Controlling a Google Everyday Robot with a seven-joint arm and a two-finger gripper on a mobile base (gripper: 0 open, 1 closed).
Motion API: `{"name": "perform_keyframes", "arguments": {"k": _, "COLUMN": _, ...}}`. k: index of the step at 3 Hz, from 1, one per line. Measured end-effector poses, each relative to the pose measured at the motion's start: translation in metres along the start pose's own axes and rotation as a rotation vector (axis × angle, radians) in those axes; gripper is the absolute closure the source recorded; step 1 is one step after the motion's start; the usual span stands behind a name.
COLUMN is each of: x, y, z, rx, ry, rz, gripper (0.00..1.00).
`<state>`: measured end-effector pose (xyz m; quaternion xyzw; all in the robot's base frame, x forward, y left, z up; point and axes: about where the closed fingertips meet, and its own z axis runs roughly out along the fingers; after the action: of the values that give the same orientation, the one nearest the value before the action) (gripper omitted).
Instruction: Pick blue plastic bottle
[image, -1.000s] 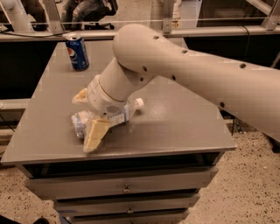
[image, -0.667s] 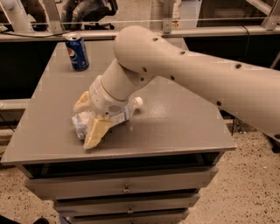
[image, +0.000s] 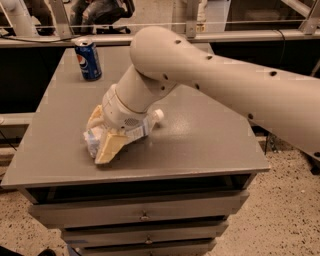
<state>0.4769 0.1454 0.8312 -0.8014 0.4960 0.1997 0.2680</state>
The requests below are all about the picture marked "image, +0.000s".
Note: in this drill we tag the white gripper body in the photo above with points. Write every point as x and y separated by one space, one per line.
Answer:
117 113

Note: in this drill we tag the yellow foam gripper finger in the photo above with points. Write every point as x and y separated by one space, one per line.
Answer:
96 118
111 142

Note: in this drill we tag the clear plastic water bottle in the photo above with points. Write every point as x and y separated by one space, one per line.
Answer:
92 136

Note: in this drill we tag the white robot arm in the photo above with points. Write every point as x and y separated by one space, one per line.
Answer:
284 103

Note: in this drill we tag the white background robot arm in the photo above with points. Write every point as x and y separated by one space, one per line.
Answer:
18 17

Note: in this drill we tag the blue Pepsi can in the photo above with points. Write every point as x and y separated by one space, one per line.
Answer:
88 59

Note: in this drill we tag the grey drawer cabinet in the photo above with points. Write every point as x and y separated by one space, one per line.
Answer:
168 194

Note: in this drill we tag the black office chair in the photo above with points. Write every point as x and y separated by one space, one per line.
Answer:
85 14

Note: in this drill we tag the grey metal rail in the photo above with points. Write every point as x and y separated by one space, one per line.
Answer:
125 39

